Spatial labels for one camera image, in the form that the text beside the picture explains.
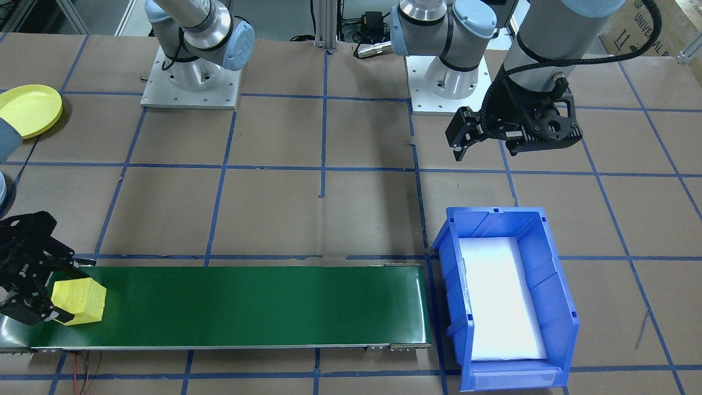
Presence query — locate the yellow foam block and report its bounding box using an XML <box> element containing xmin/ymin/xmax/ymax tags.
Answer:
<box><xmin>52</xmin><ymin>277</ymin><xmax>107</xmax><ymax>326</ymax></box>

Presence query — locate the yellow plate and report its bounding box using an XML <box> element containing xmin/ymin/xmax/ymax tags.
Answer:
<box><xmin>0</xmin><ymin>84</ymin><xmax>63</xmax><ymax>139</ymax></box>

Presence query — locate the silver cylindrical connector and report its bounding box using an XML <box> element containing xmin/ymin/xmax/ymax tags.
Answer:
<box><xmin>354</xmin><ymin>41</ymin><xmax>393</xmax><ymax>59</ymax></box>

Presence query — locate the black power adapter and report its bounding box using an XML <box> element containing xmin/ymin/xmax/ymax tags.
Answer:
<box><xmin>362</xmin><ymin>11</ymin><xmax>384</xmax><ymax>39</ymax></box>

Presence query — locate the brown cardboard box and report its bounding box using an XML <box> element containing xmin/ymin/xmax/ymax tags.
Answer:
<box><xmin>598</xmin><ymin>0</ymin><xmax>702</xmax><ymax>59</ymax></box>

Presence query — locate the blue plastic storage bin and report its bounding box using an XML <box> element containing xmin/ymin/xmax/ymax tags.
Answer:
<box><xmin>432</xmin><ymin>206</ymin><xmax>580</xmax><ymax>393</ymax></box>

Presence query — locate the white foam pad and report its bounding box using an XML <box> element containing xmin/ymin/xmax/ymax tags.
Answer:
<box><xmin>458</xmin><ymin>236</ymin><xmax>548</xmax><ymax>362</ymax></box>

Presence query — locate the green conveyor belt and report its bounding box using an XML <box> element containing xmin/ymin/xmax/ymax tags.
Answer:
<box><xmin>0</xmin><ymin>255</ymin><xmax>434</xmax><ymax>354</ymax></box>

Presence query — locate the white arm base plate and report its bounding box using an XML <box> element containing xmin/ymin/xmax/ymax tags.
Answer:
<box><xmin>141</xmin><ymin>47</ymin><xmax>244</xmax><ymax>110</ymax></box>
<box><xmin>405</xmin><ymin>55</ymin><xmax>494</xmax><ymax>116</ymax></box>

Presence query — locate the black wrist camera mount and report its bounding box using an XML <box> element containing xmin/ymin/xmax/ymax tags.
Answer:
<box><xmin>507</xmin><ymin>94</ymin><xmax>584</xmax><ymax>157</ymax></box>

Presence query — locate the thin red cable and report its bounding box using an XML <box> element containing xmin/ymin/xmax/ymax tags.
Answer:
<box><xmin>73</xmin><ymin>351</ymin><xmax>92</xmax><ymax>395</ymax></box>

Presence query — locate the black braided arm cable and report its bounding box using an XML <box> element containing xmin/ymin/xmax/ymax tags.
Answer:
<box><xmin>480</xmin><ymin>0</ymin><xmax>663</xmax><ymax>128</ymax></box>

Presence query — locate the aluminium profile post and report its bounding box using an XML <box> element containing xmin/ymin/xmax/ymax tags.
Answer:
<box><xmin>313</xmin><ymin>0</ymin><xmax>344</xmax><ymax>51</ymax></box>

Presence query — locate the V-shaped metal bar frame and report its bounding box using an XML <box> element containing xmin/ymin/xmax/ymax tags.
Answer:
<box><xmin>0</xmin><ymin>0</ymin><xmax>141</xmax><ymax>37</ymax></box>

